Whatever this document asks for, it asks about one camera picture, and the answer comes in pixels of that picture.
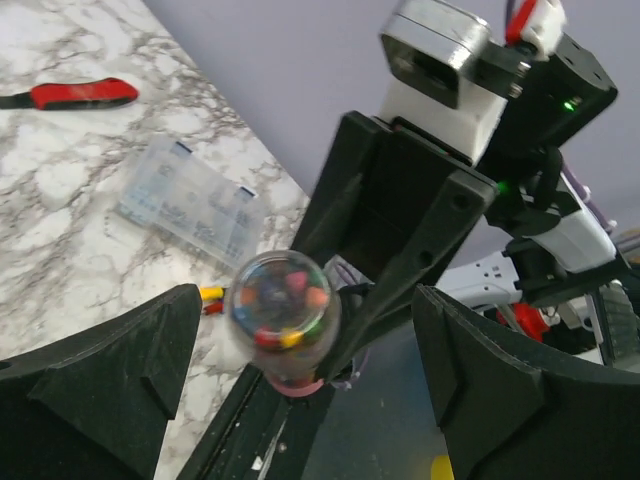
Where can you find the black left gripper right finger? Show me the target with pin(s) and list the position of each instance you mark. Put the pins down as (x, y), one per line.
(512, 408)

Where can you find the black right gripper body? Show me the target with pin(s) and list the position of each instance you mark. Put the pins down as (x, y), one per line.
(411, 193)

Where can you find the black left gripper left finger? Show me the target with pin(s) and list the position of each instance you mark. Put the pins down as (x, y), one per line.
(96, 404)

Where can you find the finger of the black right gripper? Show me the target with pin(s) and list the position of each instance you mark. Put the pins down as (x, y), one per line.
(461, 201)
(326, 219)

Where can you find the clear bottle pink cap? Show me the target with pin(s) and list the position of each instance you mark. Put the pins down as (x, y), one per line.
(284, 315)

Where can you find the red black utility knife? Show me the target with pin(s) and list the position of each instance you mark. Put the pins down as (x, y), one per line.
(102, 94)

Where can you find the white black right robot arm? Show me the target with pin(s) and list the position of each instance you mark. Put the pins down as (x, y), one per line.
(538, 242)

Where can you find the clear plastic parts box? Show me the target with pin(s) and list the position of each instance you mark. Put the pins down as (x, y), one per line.
(173, 191)

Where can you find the blue red handled screwdriver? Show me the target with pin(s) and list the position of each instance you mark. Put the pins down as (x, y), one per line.
(215, 308)

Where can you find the yellow handled screwdriver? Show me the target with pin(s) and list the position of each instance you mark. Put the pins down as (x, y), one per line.
(212, 294)

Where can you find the black front mounting rail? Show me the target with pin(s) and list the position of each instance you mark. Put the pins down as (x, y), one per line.
(258, 433)

